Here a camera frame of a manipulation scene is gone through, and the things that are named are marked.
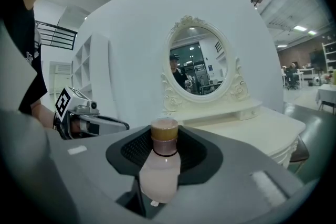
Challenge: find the table with white cloth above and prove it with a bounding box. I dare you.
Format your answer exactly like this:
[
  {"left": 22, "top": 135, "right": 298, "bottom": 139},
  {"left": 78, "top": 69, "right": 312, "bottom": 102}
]
[{"left": 314, "top": 83, "right": 336, "bottom": 115}]

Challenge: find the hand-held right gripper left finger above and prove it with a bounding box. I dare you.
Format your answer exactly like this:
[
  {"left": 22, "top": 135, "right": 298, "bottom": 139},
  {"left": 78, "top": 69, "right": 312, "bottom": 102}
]
[{"left": 48, "top": 125, "right": 153, "bottom": 224}]

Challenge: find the white dressing table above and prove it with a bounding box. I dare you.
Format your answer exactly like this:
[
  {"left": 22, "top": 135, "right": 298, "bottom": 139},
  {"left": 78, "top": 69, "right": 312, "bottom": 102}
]
[{"left": 160, "top": 98, "right": 307, "bottom": 169}]

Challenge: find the small tan perfume bottle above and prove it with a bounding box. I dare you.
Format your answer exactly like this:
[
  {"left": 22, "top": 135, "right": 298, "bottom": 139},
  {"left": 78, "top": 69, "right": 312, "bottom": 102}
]
[{"left": 139, "top": 118, "right": 182, "bottom": 205}]

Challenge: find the white shelf unit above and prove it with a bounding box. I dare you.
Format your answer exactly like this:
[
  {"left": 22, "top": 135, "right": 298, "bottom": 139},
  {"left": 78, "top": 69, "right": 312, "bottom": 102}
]
[{"left": 71, "top": 33, "right": 112, "bottom": 113}]

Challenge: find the white display shelf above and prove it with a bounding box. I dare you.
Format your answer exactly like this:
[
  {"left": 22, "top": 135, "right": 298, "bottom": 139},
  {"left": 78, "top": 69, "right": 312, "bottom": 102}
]
[{"left": 321, "top": 41, "right": 336, "bottom": 85}]

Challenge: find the person's left hand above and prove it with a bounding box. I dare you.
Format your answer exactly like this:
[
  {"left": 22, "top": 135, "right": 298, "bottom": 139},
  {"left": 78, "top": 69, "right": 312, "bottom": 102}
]
[{"left": 70, "top": 118, "right": 81, "bottom": 136}]

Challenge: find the person's left forearm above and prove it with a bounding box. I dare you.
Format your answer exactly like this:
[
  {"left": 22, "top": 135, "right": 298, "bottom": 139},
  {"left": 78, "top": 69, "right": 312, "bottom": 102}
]
[{"left": 30, "top": 101, "right": 57, "bottom": 131}]

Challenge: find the person's black t-shirt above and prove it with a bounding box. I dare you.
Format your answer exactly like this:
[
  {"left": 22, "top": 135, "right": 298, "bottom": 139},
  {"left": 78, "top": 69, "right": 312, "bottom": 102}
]
[{"left": 0, "top": 6, "right": 48, "bottom": 115}]

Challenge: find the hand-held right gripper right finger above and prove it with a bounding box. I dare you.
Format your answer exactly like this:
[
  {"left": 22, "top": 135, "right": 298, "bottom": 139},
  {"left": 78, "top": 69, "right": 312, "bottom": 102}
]
[{"left": 160, "top": 125, "right": 305, "bottom": 224}]

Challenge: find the ornate white oval mirror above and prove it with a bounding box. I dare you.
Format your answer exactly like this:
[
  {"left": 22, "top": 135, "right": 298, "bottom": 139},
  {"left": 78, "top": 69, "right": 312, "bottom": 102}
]
[{"left": 160, "top": 15, "right": 250, "bottom": 116}]

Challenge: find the white floor air conditioner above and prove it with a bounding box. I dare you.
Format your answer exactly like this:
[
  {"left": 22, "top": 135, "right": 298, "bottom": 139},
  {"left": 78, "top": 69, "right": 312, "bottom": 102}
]
[{"left": 49, "top": 61, "right": 73, "bottom": 103}]

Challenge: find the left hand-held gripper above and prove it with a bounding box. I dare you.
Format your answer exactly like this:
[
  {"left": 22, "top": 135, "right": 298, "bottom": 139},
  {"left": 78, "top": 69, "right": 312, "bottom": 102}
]
[{"left": 54, "top": 86, "right": 130, "bottom": 140}]

